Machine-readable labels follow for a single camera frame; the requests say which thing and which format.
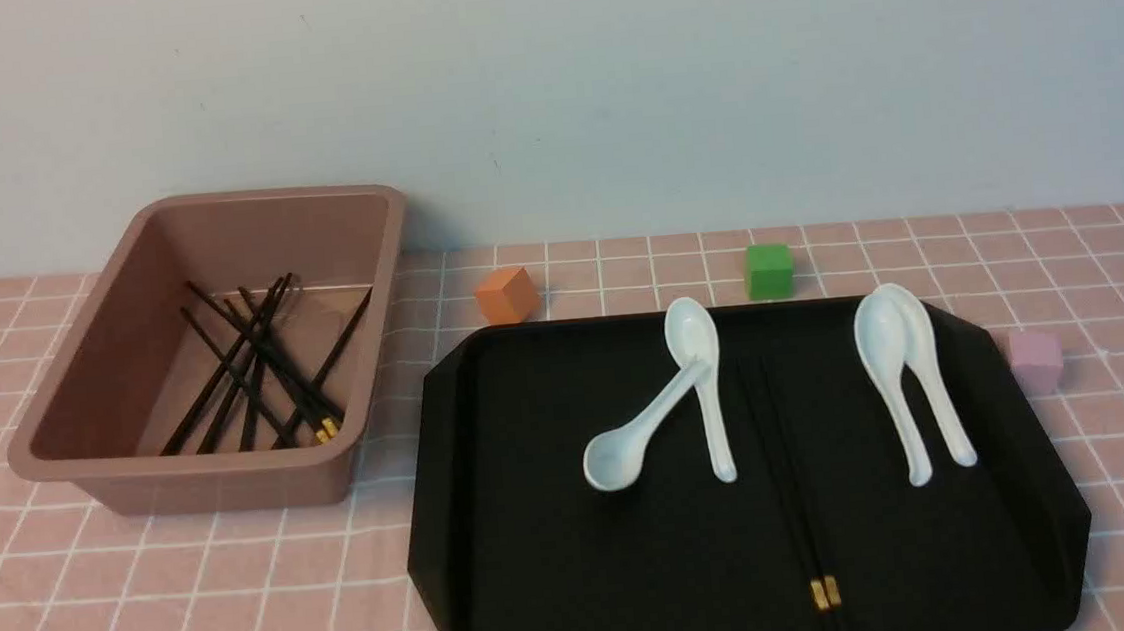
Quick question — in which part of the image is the black chopstick gold band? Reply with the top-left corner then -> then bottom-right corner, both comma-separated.
736,357 -> 839,631
755,354 -> 850,631

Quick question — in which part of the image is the orange cube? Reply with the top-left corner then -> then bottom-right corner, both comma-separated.
474,265 -> 543,326

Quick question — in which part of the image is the white spoon upright left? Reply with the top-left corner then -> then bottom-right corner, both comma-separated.
664,297 -> 738,484

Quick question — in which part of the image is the white spoon lying diagonal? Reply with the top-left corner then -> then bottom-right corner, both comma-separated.
582,359 -> 709,494

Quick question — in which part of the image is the green cube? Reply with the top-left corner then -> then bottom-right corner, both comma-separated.
745,243 -> 797,303

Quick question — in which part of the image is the black serving tray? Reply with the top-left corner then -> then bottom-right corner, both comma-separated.
408,297 -> 1093,631

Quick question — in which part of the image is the black chopstick in bin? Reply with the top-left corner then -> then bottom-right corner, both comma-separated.
181,274 -> 342,447
180,308 -> 297,454
275,286 -> 373,447
160,274 -> 297,456
223,286 -> 336,444
227,285 -> 278,453

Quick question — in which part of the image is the white spoon front right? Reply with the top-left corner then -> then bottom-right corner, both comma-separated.
853,287 -> 933,487

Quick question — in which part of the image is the brown plastic bin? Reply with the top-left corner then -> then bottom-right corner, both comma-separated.
8,184 -> 407,517

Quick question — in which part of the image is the white spoon back right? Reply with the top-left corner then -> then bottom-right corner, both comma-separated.
877,283 -> 979,467

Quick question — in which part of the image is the pink cube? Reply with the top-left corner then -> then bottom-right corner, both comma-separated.
1006,330 -> 1066,396

